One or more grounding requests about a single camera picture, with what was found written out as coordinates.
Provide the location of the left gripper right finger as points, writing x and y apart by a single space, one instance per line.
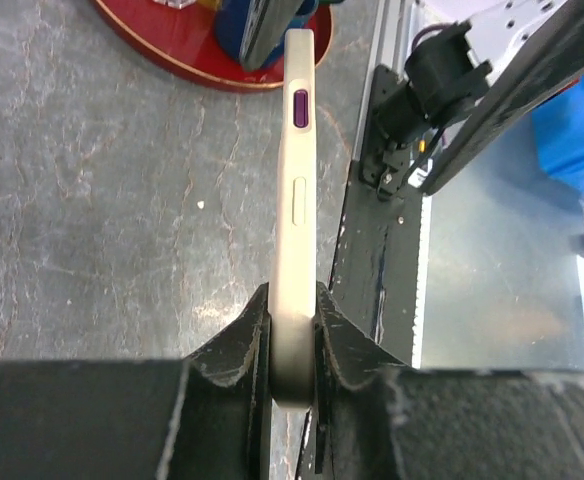
376 418

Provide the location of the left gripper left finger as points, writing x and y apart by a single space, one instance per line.
204 416

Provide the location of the phone with beige case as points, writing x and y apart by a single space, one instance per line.
292 283

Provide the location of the black phone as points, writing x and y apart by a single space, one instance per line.
266 23

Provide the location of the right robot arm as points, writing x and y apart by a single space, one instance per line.
441 93

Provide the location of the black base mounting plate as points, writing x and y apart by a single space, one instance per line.
375 269

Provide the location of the blue plastic bin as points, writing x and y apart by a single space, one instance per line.
559 135

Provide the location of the red round tray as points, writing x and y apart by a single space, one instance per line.
179 37

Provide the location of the blue mug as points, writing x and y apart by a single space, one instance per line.
229 26

